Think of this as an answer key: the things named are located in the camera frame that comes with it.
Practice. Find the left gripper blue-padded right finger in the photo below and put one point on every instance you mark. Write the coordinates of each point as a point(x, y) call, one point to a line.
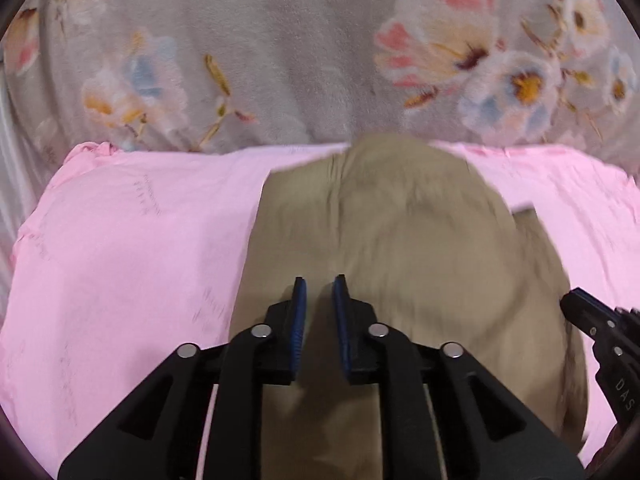
point(362, 338)

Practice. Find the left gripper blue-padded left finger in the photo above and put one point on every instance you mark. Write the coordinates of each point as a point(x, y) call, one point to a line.
point(285, 343)

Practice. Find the tan puffer jacket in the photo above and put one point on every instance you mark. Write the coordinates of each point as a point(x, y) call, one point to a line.
point(420, 235)

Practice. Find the person's right hand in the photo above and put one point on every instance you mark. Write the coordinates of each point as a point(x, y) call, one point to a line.
point(618, 459)

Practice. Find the pink printed bed sheet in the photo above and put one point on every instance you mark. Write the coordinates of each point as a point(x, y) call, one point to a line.
point(128, 255)

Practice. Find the white satin bedding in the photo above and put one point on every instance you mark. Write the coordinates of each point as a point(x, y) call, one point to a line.
point(31, 150)

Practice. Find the grey floral blanket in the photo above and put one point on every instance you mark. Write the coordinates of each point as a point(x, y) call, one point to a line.
point(214, 76)

